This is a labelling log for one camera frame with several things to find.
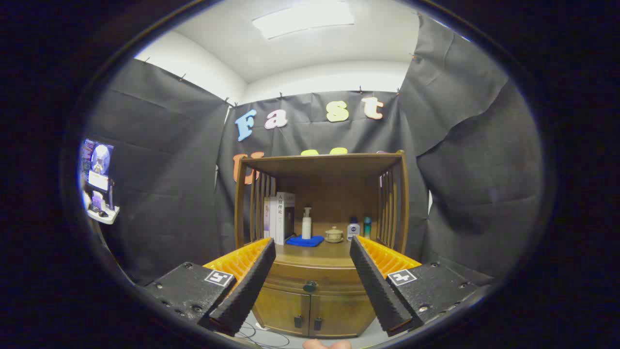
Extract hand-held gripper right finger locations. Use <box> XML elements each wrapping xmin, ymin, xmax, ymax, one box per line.
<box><xmin>349</xmin><ymin>236</ymin><xmax>480</xmax><ymax>337</ymax></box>

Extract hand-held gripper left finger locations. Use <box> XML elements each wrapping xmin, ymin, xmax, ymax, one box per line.
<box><xmin>144</xmin><ymin>238</ymin><xmax>277</xmax><ymax>337</ymax></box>

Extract wooden drawer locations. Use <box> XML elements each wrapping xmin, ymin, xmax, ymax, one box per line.
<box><xmin>264</xmin><ymin>264</ymin><xmax>373</xmax><ymax>296</ymax></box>

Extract wooden cabinet door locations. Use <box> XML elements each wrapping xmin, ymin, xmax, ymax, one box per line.
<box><xmin>253</xmin><ymin>286</ymin><xmax>310</xmax><ymax>336</ymax></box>
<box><xmin>309</xmin><ymin>291</ymin><xmax>376</xmax><ymax>338</ymax></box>

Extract wooden countertop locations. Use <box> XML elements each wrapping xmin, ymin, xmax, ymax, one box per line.
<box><xmin>271</xmin><ymin>222</ymin><xmax>378</xmax><ymax>268</ymax></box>

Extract wooden cabinet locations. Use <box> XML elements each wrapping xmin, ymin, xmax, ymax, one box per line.
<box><xmin>234</xmin><ymin>150</ymin><xmax>410</xmax><ymax>338</ymax></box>

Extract blue folded cloth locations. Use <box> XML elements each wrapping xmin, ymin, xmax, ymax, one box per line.
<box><xmin>286</xmin><ymin>235</ymin><xmax>325</xmax><ymax>247</ymax></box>

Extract white book with dark cover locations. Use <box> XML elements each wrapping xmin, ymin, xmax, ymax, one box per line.
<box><xmin>275</xmin><ymin>192</ymin><xmax>296</xmax><ymax>245</ymax></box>

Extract black backdrop cloth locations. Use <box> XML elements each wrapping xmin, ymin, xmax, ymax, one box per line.
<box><xmin>85</xmin><ymin>12</ymin><xmax>543</xmax><ymax>286</ymax></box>

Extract black floor cables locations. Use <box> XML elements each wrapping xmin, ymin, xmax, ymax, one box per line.
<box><xmin>235</xmin><ymin>320</ymin><xmax>291</xmax><ymax>349</ymax></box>

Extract white wall shelf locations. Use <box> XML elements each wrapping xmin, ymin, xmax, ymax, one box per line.
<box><xmin>85</xmin><ymin>190</ymin><xmax>120</xmax><ymax>224</ymax></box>

